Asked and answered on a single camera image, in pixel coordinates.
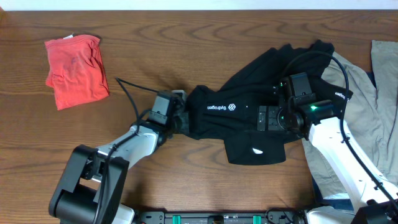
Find folded red t-shirt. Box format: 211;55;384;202
44;35;110;110

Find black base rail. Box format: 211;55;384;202
132;208;308;224

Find black t-shirt with logo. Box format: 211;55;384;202
186;40;353;166

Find khaki trousers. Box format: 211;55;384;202
302;40;397;199

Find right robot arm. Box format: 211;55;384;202
257;100;397;223

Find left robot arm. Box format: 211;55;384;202
49;90;189;223

